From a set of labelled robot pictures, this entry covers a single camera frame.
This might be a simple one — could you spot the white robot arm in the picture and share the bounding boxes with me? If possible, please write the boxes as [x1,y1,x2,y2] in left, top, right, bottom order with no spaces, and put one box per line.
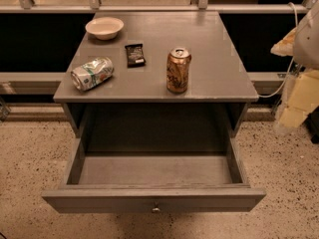
[270,1,319,134]

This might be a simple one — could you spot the crushed green white can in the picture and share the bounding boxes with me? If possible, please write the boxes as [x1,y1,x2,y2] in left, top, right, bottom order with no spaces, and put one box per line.
[71,57,114,91]

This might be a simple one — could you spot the orange soda can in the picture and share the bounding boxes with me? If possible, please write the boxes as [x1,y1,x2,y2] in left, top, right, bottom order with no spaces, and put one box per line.
[166,47,191,94]

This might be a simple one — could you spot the white ceramic bowl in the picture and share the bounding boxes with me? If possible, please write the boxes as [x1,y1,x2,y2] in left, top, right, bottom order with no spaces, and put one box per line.
[86,17,124,40]

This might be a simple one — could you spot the open grey top drawer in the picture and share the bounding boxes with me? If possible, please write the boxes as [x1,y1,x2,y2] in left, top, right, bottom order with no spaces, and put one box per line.
[42,138,266,213]

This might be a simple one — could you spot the white cable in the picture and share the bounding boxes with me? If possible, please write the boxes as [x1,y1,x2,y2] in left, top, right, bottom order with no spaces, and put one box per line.
[257,1,300,100]

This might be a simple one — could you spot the grey cabinet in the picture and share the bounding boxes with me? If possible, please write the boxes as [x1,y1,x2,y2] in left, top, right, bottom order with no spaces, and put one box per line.
[54,12,257,147]

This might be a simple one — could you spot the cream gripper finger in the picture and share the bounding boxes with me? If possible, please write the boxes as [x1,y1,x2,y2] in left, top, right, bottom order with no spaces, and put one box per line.
[270,29,296,57]
[274,69,319,133]

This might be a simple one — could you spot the black snack packet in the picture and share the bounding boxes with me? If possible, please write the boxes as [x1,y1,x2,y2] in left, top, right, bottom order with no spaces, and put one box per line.
[126,44,146,68]

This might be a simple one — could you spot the metal drawer knob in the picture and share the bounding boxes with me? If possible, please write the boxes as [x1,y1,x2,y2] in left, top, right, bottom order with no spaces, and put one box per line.
[152,203,160,213]

